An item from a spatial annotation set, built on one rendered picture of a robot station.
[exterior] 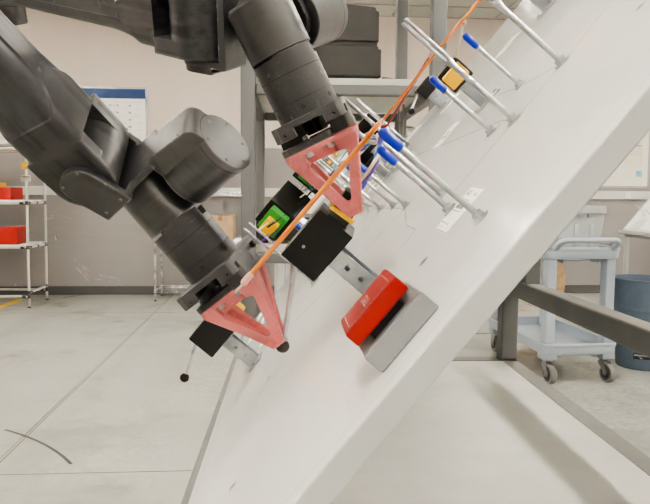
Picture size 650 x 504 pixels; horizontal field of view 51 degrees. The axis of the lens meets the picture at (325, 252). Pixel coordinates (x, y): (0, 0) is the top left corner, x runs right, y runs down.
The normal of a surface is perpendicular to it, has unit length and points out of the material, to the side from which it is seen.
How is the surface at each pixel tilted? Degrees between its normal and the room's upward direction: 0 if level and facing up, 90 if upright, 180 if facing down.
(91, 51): 90
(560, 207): 90
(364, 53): 90
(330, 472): 90
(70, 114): 69
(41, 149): 134
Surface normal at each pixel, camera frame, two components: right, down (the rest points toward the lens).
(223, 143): 0.72, -0.50
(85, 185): 0.05, 0.73
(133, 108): 0.07, 0.08
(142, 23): -0.62, 0.36
